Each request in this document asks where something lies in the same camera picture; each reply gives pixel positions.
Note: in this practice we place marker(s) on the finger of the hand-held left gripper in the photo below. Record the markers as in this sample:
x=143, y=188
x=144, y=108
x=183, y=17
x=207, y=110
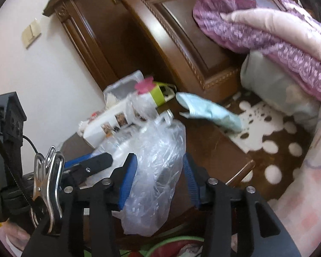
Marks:
x=96, y=163

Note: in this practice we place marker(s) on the carved wooden headboard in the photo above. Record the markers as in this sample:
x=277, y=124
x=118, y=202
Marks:
x=139, y=45

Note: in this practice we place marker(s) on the pink plastic piece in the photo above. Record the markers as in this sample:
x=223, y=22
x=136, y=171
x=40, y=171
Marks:
x=144, y=85

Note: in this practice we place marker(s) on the dark wooden nightstand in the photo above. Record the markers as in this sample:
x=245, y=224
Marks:
x=211, y=150

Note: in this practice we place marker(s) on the white printed tissue box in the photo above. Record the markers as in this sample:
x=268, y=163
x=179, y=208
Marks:
x=109, y=125

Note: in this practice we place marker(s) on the brown polka dot blanket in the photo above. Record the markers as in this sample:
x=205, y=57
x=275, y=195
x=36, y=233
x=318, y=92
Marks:
x=256, y=144

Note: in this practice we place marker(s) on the purple lace quilt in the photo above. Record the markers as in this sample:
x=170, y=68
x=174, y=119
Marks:
x=270, y=26

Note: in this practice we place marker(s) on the light blue face mask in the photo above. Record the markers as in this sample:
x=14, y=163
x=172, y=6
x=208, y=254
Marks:
x=211, y=112

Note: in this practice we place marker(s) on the lime green box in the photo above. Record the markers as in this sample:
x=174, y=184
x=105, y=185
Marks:
x=157, y=95

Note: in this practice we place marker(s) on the beige wall switch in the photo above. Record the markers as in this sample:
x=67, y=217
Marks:
x=31, y=33

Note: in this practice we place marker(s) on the metal spring clip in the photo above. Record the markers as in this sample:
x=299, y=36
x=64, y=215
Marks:
x=54, y=182

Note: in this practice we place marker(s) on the crumpled clear plastic wrap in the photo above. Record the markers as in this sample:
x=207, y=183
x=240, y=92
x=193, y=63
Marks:
x=140, y=107

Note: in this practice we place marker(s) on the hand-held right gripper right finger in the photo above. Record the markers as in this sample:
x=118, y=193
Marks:
x=191, y=182

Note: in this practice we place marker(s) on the pale moulded plastic tray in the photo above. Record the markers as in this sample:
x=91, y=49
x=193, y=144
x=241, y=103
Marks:
x=120, y=91

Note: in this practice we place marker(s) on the grey pillow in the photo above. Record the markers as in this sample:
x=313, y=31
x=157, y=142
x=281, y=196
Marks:
x=270, y=85

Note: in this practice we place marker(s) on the red bin with green rim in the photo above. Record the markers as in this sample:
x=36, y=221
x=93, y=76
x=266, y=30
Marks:
x=174, y=239

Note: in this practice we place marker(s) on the clear plastic bag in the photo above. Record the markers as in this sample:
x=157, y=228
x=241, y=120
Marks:
x=157, y=166

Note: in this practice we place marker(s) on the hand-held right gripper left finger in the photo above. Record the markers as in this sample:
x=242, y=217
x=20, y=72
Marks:
x=128, y=182

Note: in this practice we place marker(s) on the person's left forearm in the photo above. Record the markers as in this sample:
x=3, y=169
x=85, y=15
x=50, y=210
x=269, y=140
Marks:
x=12, y=235

